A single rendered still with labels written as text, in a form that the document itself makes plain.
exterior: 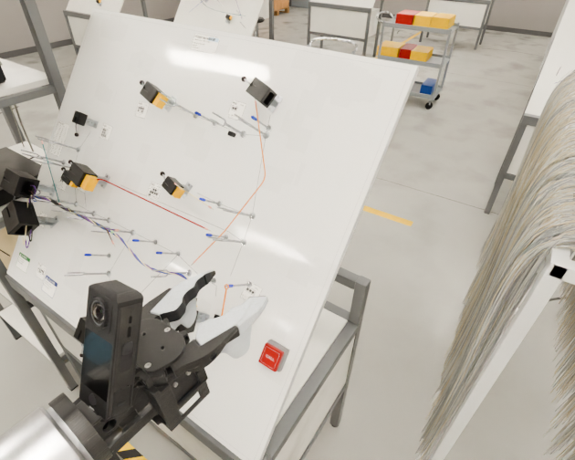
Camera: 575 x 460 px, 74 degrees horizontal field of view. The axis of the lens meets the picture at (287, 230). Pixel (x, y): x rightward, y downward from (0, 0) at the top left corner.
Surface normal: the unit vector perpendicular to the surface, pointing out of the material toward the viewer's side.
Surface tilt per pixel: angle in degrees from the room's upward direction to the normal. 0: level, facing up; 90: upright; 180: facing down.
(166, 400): 82
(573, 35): 50
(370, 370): 0
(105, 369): 62
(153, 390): 8
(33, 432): 2
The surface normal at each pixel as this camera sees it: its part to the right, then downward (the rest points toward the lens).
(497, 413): 0.02, -0.78
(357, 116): -0.43, -0.09
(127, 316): 0.82, 0.24
